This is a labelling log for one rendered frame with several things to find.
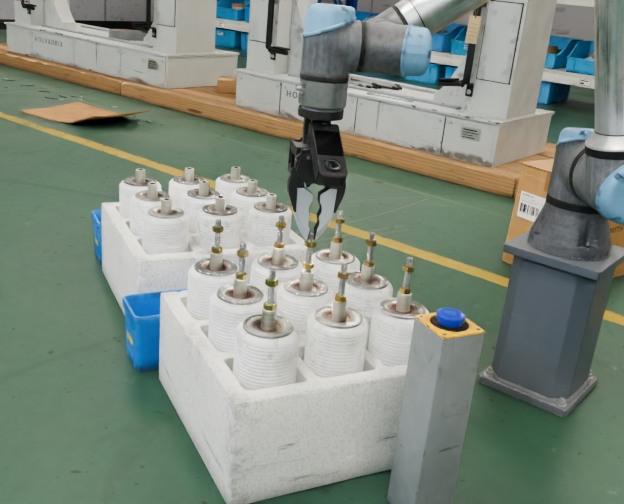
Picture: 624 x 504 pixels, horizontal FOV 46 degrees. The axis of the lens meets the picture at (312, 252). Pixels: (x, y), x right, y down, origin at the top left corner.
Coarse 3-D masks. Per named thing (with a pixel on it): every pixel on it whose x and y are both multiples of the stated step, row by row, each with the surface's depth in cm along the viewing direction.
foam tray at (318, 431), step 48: (192, 336) 120; (192, 384) 121; (240, 384) 108; (336, 384) 110; (384, 384) 114; (192, 432) 123; (240, 432) 105; (288, 432) 109; (336, 432) 113; (384, 432) 118; (240, 480) 108; (288, 480) 112; (336, 480) 117
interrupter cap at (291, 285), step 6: (288, 282) 126; (294, 282) 126; (318, 282) 127; (288, 288) 124; (294, 288) 124; (312, 288) 125; (318, 288) 125; (324, 288) 125; (294, 294) 122; (300, 294) 122; (306, 294) 122; (312, 294) 122; (318, 294) 122; (324, 294) 123
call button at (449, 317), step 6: (438, 312) 101; (444, 312) 101; (450, 312) 102; (456, 312) 102; (462, 312) 102; (438, 318) 101; (444, 318) 100; (450, 318) 100; (456, 318) 100; (462, 318) 100; (444, 324) 101; (450, 324) 100; (456, 324) 100
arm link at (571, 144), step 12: (564, 132) 134; (576, 132) 132; (588, 132) 130; (564, 144) 134; (576, 144) 132; (564, 156) 134; (576, 156) 130; (552, 168) 139; (564, 168) 133; (552, 180) 138; (564, 180) 134; (552, 192) 138; (564, 192) 135; (576, 204) 134
